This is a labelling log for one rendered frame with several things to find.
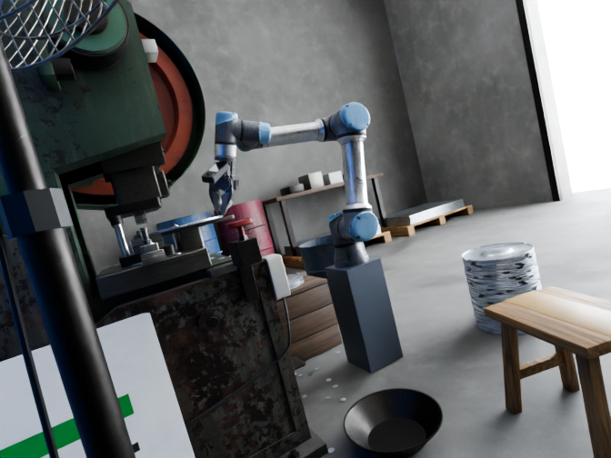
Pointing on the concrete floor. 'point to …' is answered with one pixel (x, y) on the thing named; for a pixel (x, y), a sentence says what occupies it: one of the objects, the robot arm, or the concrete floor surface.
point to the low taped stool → (540, 324)
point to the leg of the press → (205, 359)
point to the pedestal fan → (53, 258)
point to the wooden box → (310, 319)
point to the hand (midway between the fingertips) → (220, 214)
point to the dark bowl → (393, 422)
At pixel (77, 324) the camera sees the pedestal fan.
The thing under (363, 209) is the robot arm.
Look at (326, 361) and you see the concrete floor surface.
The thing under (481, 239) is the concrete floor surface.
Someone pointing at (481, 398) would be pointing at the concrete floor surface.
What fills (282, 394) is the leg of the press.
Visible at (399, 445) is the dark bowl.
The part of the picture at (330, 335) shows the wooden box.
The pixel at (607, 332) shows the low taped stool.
